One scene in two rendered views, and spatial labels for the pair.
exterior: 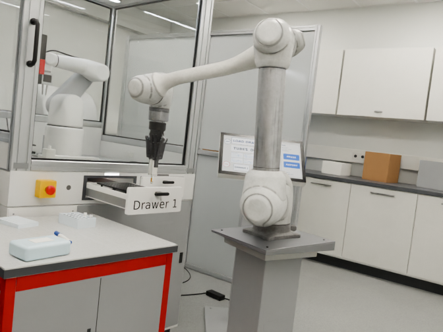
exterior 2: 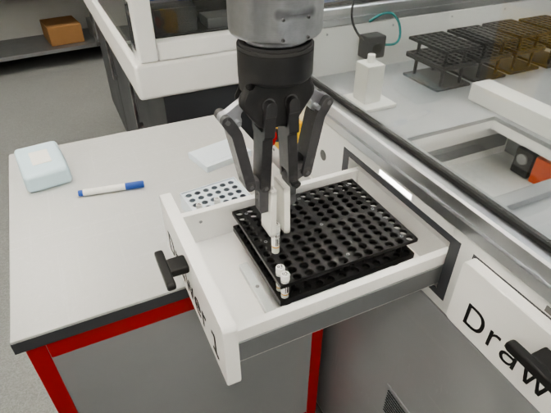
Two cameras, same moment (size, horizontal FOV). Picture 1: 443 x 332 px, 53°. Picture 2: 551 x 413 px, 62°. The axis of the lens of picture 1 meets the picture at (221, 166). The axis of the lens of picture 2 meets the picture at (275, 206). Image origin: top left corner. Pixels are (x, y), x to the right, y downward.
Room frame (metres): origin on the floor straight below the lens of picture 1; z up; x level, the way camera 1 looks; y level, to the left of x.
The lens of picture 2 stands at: (2.15, -0.11, 1.33)
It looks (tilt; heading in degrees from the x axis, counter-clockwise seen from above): 37 degrees down; 113
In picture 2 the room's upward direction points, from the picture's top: straight up
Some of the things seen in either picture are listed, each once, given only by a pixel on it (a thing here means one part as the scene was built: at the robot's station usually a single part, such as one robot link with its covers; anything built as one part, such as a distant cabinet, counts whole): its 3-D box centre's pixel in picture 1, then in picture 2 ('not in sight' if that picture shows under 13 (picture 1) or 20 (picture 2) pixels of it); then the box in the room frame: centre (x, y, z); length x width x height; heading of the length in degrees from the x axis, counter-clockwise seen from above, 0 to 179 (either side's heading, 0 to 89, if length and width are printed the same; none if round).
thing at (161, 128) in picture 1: (156, 132); (275, 82); (1.98, 0.30, 1.16); 0.08 x 0.07 x 0.09; 48
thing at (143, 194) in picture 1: (155, 199); (195, 278); (1.87, 0.26, 0.87); 0.29 x 0.02 x 0.11; 138
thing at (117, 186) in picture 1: (126, 193); (320, 240); (2.01, 0.41, 0.87); 0.22 x 0.18 x 0.06; 48
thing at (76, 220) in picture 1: (76, 220); (216, 201); (1.74, 0.54, 0.78); 0.12 x 0.08 x 0.04; 54
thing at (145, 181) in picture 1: (163, 187); (550, 372); (2.32, 0.29, 0.87); 0.29 x 0.02 x 0.11; 138
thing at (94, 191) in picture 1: (125, 193); (325, 241); (2.01, 0.42, 0.86); 0.40 x 0.26 x 0.06; 48
